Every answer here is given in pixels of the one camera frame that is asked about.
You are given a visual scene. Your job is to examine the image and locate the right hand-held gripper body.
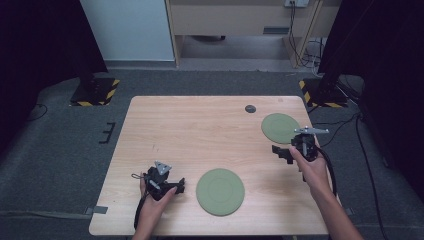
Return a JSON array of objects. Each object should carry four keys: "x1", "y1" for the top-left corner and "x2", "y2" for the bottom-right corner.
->
[{"x1": 291, "y1": 126, "x2": 330, "y2": 163}]

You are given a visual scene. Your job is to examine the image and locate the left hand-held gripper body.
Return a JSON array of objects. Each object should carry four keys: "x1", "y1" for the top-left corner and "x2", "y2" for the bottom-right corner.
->
[{"x1": 143, "y1": 160, "x2": 173, "y2": 201}]

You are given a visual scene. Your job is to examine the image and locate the green round plate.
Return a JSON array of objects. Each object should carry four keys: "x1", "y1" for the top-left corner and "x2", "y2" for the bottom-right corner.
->
[
  {"x1": 195, "y1": 167, "x2": 246, "y2": 218},
  {"x1": 260, "y1": 112, "x2": 301, "y2": 145}
]

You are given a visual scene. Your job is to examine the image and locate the person's left hand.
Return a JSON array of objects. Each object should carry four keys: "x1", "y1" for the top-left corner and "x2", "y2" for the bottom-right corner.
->
[{"x1": 137, "y1": 172, "x2": 179, "y2": 231}]

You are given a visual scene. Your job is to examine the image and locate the person's right hand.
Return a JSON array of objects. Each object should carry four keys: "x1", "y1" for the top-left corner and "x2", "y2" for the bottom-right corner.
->
[{"x1": 288, "y1": 146, "x2": 330, "y2": 198}]

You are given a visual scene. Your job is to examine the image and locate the black stand base yellow stripes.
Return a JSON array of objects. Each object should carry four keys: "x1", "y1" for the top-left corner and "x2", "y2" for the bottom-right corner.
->
[
  {"x1": 298, "y1": 78, "x2": 349, "y2": 109},
  {"x1": 69, "y1": 77, "x2": 121, "y2": 107}
]

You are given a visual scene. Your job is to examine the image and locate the black curtain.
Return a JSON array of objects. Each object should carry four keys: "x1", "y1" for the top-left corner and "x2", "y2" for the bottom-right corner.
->
[
  {"x1": 0, "y1": 0, "x2": 109, "y2": 156},
  {"x1": 317, "y1": 0, "x2": 424, "y2": 203}
]

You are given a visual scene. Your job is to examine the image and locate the white cabinet panel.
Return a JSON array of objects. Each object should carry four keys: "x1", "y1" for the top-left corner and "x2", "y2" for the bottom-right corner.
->
[{"x1": 79, "y1": 0, "x2": 176, "y2": 62}]

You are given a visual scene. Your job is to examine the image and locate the left hand-held gripper black cable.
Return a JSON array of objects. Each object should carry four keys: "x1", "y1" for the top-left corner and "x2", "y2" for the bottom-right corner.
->
[{"x1": 131, "y1": 172, "x2": 148, "y2": 231}]

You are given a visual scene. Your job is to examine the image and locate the hand-held gripper black cable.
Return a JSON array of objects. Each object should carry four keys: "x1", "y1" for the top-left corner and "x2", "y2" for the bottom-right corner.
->
[
  {"x1": 315, "y1": 146, "x2": 338, "y2": 198},
  {"x1": 131, "y1": 172, "x2": 148, "y2": 231}
]

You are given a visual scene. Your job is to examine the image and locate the thin black floor cable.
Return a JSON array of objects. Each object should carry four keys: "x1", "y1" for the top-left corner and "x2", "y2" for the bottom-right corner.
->
[{"x1": 312, "y1": 112, "x2": 362, "y2": 149}]

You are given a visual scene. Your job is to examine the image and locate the right hand-held gripper black cable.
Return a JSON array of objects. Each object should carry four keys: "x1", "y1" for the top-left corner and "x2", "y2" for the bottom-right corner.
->
[{"x1": 315, "y1": 146, "x2": 338, "y2": 198}]

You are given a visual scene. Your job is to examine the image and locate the long black floor cable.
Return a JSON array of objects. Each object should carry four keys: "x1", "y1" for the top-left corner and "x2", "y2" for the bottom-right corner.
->
[{"x1": 354, "y1": 113, "x2": 389, "y2": 240}]

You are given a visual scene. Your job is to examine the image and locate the tangled white and black cables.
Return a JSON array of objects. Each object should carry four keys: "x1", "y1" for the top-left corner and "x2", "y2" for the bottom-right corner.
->
[{"x1": 299, "y1": 37, "x2": 325, "y2": 77}]

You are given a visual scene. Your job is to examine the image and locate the black cables from socket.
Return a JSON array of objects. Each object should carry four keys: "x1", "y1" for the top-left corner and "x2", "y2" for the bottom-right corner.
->
[{"x1": 287, "y1": 2, "x2": 306, "y2": 67}]

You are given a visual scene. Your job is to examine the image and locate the black looped floor cable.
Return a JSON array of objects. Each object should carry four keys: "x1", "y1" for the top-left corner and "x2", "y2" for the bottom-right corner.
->
[{"x1": 28, "y1": 103, "x2": 49, "y2": 122}]

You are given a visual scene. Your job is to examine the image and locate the white wall socket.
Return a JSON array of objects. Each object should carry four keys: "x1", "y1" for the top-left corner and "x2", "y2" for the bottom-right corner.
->
[{"x1": 284, "y1": 0, "x2": 310, "y2": 9}]

